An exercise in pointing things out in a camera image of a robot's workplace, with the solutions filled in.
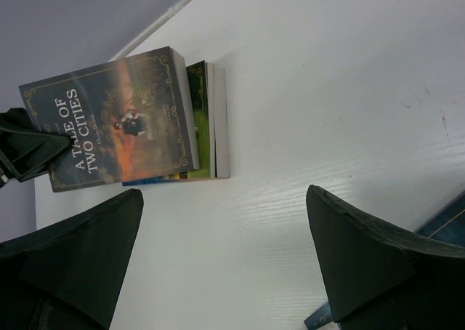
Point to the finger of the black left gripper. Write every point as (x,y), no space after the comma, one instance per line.
(26,152)

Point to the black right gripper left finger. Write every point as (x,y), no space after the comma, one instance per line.
(69,275)

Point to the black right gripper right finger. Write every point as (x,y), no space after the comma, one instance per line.
(380,276)

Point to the A Tale of Two Cities book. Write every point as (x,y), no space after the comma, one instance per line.
(128,119)

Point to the Jane Eyre blue book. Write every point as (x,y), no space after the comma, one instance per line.
(219,124)

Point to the Animal Farm book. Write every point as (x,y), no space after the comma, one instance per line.
(197,76)

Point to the Little Women book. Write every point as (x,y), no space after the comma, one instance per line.
(446,226)

